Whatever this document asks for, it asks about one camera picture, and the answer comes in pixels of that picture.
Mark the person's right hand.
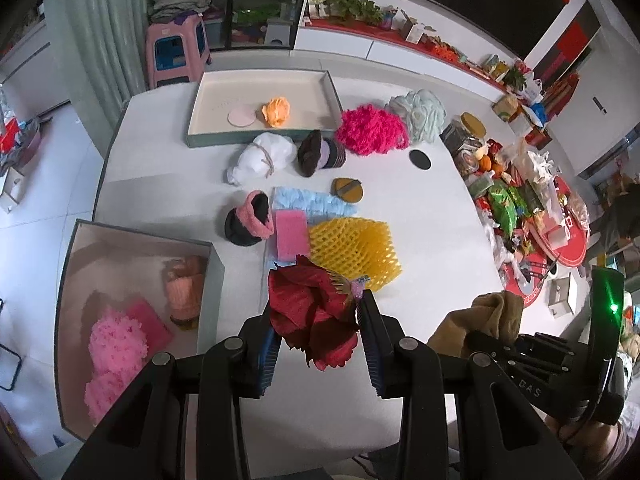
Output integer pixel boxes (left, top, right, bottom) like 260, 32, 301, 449
547, 415, 626, 466

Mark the light blue quilted cloth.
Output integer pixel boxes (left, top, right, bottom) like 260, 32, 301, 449
265, 186, 358, 271

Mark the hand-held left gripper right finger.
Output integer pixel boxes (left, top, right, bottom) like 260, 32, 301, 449
357, 290, 576, 480

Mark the red plastic basin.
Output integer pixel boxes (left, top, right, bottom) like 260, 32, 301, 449
0, 121, 22, 154

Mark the grey folded cloth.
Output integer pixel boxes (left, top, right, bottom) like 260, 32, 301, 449
150, 0, 212, 25

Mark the orange bath pouf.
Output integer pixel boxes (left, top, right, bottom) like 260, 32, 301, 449
261, 97, 292, 128

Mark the shallow grey-green tray box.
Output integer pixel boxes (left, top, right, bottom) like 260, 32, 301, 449
186, 69, 343, 148

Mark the red round tray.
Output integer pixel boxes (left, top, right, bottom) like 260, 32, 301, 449
505, 175, 592, 303

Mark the pale pink knitted sock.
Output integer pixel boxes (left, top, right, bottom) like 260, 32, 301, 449
167, 255, 208, 331

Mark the small white box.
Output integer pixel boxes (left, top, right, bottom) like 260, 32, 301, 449
545, 275, 582, 319

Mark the pale green bath pouf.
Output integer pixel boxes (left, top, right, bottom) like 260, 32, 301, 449
389, 90, 447, 146

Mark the glass jar with wooden lid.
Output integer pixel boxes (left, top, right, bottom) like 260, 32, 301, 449
440, 112, 488, 162

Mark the glass door cabinet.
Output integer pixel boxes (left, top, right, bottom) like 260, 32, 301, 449
200, 0, 313, 52

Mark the green potted plant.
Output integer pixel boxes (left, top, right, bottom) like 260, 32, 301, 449
310, 0, 385, 26

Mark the pink plastic stool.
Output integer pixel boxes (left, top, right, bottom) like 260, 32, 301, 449
145, 15, 211, 91

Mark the brown plush pad stack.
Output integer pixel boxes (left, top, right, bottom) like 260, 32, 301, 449
297, 130, 347, 178

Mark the yellow foam net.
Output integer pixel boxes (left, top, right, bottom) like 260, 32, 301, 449
307, 217, 403, 292

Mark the grey-green curtain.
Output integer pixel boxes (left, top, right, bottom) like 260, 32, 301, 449
42, 0, 153, 161

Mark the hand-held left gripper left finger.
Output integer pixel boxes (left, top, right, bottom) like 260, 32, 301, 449
60, 312, 283, 480

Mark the grey basin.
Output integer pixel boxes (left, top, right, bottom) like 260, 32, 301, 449
0, 119, 43, 173

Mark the pile of snack packets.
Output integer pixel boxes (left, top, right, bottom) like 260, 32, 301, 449
450, 135, 591, 271

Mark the black folding chair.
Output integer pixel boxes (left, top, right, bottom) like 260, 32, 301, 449
0, 299, 22, 392

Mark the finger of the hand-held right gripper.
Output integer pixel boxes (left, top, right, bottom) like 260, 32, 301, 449
515, 332, 573, 359
467, 331, 526, 363

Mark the white sideboard with red top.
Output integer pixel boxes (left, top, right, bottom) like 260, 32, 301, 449
294, 15, 533, 103

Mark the deep grey-green cardboard box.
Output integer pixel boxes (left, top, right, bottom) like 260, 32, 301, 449
55, 220, 226, 443

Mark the pink sponge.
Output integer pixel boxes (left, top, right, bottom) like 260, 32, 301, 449
274, 210, 312, 262
125, 297, 176, 347

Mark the white mesh bath ball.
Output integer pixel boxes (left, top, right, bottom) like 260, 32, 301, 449
226, 132, 297, 186

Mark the light pink fluffy cloth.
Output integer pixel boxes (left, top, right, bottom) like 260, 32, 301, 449
85, 307, 151, 423

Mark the magenta fluffy cloth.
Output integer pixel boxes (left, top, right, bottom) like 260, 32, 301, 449
334, 104, 408, 157

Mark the beige cloth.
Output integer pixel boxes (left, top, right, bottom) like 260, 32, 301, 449
427, 290, 526, 358

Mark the red satin cloth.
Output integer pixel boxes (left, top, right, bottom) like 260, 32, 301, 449
267, 255, 373, 373

